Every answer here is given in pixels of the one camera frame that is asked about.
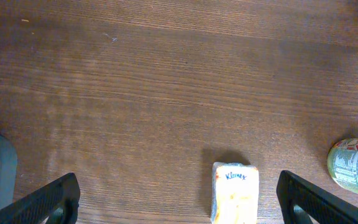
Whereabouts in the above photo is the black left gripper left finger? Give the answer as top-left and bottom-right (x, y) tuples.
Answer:
(0, 172), (80, 224)

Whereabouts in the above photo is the orange tissue pack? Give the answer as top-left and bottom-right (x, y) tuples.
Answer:
(211, 162), (259, 224)

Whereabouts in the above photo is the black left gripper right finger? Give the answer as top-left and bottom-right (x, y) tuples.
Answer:
(277, 170), (358, 224)

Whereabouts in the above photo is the green lid jar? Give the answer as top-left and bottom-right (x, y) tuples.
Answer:
(327, 138), (358, 194)

